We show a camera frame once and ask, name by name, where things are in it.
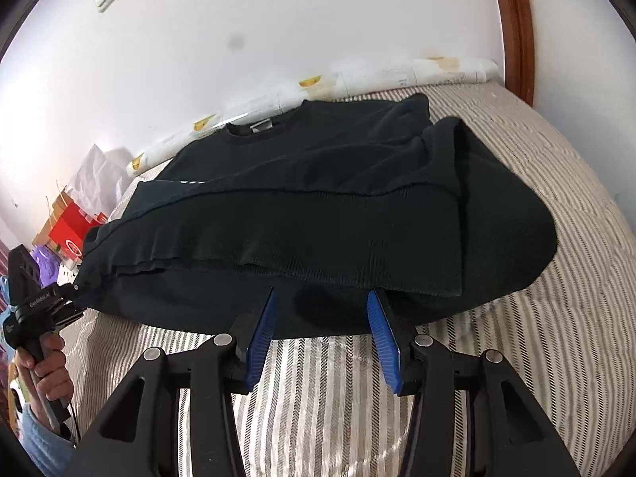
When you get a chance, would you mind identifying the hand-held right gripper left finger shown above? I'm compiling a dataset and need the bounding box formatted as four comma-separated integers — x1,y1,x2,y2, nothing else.
64,285,279,477

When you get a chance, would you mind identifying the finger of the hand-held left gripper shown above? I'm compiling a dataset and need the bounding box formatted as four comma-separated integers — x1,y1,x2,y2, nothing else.
54,281,87,315

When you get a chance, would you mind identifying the white plastic bag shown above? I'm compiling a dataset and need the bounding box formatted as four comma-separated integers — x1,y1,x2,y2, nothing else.
64,144,130,219

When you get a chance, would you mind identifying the black cable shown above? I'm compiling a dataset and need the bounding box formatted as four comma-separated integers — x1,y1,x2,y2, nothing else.
64,401,81,444

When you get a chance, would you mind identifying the person's left hand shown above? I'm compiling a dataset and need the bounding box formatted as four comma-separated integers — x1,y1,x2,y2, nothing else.
15,332,74,405

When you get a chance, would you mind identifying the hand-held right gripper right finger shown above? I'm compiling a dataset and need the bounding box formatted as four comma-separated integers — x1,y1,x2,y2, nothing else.
366,288,582,477

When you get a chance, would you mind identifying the striped bed cover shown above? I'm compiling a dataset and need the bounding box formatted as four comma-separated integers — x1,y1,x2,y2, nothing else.
64,84,636,477

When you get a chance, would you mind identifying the purple plastic bag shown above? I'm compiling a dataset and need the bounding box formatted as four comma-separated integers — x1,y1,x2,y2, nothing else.
32,248,61,285

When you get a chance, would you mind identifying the person's left forearm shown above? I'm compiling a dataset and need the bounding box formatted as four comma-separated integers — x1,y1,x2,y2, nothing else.
17,392,75,477

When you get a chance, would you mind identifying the red paper bag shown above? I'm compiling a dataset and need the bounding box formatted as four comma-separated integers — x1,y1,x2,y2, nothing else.
47,204,107,264

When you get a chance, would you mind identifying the black sweatshirt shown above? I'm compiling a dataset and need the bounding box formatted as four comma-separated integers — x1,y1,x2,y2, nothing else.
79,93,557,339

